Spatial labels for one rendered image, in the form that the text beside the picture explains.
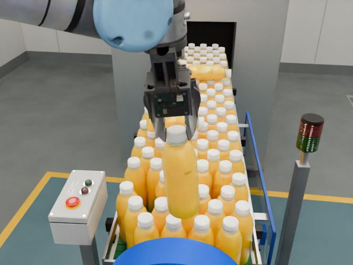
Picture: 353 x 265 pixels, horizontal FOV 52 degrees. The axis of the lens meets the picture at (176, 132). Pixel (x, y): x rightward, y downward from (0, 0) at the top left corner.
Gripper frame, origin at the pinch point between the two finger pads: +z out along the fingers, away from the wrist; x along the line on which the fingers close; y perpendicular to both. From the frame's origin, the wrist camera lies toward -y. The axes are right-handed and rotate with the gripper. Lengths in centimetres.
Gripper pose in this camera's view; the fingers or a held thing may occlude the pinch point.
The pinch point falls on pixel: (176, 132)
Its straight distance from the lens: 68.7
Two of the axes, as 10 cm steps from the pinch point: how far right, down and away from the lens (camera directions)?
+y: -0.1, 6.1, -7.9
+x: 10.0, -0.7, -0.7
